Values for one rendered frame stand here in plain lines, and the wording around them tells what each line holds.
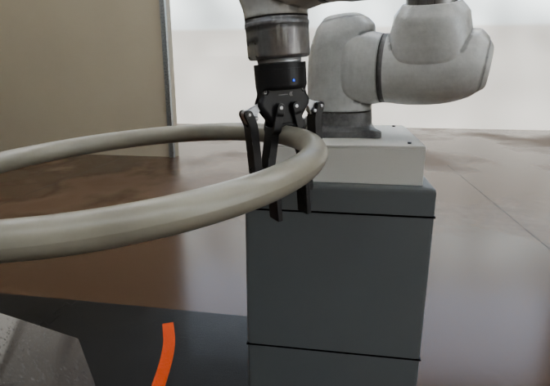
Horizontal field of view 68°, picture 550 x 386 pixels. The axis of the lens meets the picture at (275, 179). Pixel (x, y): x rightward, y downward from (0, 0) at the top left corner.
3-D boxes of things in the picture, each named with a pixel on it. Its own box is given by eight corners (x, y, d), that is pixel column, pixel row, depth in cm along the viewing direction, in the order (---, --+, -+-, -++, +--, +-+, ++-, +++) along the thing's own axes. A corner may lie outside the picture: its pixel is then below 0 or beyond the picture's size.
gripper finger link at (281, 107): (286, 104, 58) (278, 103, 58) (276, 181, 60) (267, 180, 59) (274, 103, 62) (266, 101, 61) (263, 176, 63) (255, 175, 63)
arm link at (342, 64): (320, 105, 111) (321, 19, 105) (388, 107, 103) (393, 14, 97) (296, 111, 97) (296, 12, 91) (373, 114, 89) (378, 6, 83)
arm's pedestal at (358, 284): (261, 359, 151) (259, 146, 132) (400, 373, 144) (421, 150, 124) (226, 491, 104) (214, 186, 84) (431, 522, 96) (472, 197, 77)
